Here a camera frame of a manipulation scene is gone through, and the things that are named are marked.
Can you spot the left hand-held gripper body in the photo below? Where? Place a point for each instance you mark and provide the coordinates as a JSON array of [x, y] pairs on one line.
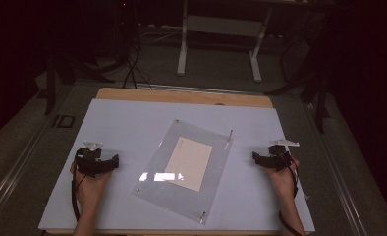
[[89, 163]]

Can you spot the white metal desk frame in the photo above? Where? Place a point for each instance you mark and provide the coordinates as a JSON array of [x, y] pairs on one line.
[[221, 26]]

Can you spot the metal floor rail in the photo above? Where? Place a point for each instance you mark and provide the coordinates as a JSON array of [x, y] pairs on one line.
[[339, 177], [14, 177]]

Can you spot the clear acrylic photo frame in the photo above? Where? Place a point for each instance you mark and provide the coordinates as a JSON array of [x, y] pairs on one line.
[[185, 170]]

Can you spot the white table board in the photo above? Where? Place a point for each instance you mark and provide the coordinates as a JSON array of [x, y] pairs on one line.
[[116, 131]]

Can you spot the person's right hand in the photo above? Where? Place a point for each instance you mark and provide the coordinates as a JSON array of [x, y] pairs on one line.
[[282, 182]]

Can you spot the dark metal stand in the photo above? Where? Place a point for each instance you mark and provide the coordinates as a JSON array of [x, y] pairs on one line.
[[316, 85], [67, 72]]

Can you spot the person's left hand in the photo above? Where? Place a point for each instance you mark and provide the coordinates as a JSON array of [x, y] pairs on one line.
[[90, 187]]

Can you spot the black floor plate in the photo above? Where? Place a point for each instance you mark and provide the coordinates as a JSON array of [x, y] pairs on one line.
[[64, 121]]

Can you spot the wooden table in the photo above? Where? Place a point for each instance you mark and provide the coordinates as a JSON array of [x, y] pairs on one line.
[[181, 96]]

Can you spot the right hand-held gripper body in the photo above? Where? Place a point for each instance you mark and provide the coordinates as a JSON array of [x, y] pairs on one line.
[[279, 156]]

